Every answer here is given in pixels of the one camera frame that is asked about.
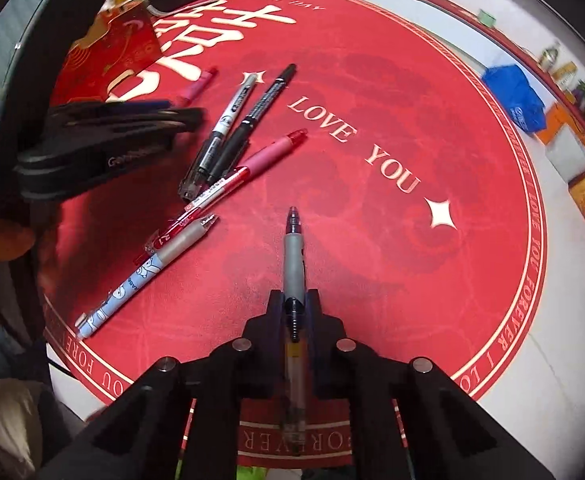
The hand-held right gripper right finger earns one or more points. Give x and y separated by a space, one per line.
320 330

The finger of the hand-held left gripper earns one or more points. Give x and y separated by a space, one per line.
137 106
172 120

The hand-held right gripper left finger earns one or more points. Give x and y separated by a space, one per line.
267 330

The pink retractable pen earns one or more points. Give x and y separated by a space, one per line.
197 85

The grey label black marker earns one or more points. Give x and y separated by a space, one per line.
227 117

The red cardboard box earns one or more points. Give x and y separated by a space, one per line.
117 45

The grey grip clear pen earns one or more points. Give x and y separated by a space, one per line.
292 260

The black double-tip marker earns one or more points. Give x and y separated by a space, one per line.
267 100

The pink grip red pen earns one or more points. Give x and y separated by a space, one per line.
267 154

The blue cartoon pen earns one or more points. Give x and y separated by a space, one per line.
137 275

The red round table mat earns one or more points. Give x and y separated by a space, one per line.
372 260

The bright green cushion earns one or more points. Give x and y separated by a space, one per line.
252 474

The grey curtain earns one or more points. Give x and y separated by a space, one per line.
2 35

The white paper bag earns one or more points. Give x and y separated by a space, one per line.
567 157

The blue bag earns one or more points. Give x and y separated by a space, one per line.
512 92

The orange paper bag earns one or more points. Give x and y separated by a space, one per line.
554 125

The small green box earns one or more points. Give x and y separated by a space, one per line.
487 16

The yellow carton pack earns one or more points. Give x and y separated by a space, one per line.
567 72

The white carton pack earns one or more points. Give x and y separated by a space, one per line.
549 56

